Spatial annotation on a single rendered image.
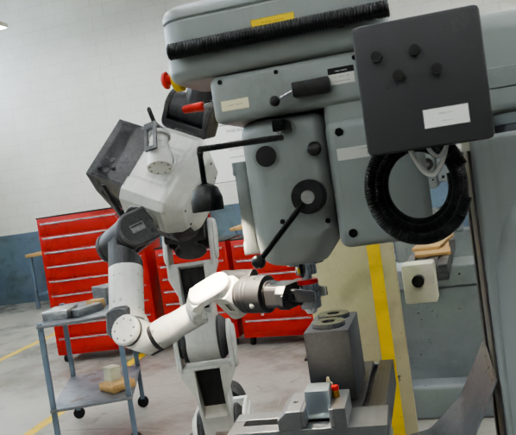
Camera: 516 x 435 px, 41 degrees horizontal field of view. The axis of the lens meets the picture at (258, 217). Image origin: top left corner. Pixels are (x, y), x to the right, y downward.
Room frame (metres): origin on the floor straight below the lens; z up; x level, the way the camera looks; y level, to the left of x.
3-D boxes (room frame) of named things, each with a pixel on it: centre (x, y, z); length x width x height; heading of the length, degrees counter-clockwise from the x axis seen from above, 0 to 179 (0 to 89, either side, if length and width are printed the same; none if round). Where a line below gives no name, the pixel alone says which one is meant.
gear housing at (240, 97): (1.53, -0.13, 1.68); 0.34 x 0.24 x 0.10; 76
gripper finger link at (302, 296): (1.51, -0.07, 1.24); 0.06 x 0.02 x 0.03; 56
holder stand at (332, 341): (1.89, -0.16, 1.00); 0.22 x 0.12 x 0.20; 165
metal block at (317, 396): (1.48, -0.07, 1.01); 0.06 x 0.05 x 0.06; 168
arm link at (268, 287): (1.59, -0.01, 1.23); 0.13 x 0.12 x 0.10; 146
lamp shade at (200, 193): (1.54, 0.11, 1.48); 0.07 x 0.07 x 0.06
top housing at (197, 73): (1.53, -0.10, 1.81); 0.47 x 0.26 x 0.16; 76
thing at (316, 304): (1.54, -0.09, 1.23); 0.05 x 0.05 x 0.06
